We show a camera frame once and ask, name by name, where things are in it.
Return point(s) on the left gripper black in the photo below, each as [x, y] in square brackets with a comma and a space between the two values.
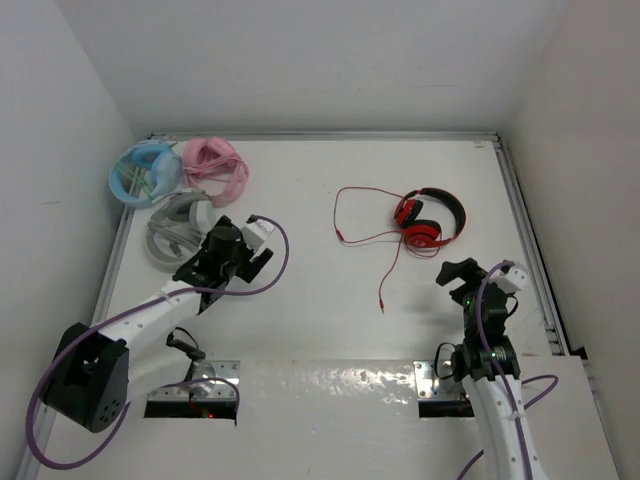
[247, 255]

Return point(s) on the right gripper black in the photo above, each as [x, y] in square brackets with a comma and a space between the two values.
[450, 271]

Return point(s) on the red black headphones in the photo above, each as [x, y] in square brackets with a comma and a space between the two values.
[423, 238]

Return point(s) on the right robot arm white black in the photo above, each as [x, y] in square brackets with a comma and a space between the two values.
[486, 365]

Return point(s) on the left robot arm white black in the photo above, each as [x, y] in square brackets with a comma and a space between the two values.
[98, 370]

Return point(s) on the grey white headphones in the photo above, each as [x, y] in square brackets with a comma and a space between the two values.
[176, 230]

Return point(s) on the pink headphones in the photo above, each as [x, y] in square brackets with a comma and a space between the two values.
[215, 159]

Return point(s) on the light blue headphones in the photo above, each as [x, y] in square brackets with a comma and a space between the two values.
[145, 174]

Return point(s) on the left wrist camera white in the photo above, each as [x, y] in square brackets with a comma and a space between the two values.
[256, 233]

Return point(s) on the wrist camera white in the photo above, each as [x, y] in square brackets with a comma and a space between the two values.
[256, 233]
[511, 277]

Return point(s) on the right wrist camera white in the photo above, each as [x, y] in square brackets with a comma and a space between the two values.
[511, 277]

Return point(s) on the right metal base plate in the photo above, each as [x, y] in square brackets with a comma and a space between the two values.
[434, 382]

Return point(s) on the metal base plate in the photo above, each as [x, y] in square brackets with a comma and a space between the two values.
[434, 382]
[217, 380]

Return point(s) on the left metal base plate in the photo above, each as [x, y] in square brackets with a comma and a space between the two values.
[217, 380]

